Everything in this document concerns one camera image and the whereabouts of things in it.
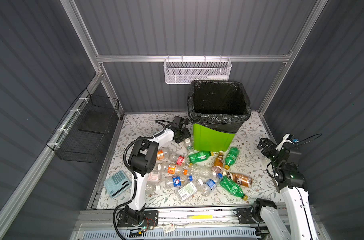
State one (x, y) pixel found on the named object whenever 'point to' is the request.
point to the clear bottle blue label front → (207, 187)
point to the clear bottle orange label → (167, 156)
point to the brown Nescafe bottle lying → (244, 181)
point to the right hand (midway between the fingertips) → (271, 144)
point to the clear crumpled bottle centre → (201, 171)
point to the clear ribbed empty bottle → (152, 189)
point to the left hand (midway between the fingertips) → (188, 135)
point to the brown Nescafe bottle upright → (218, 162)
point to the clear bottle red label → (180, 160)
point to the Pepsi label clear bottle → (177, 181)
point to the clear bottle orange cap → (171, 169)
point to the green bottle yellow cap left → (198, 156)
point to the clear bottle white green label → (184, 192)
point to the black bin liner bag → (223, 105)
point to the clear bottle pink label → (153, 176)
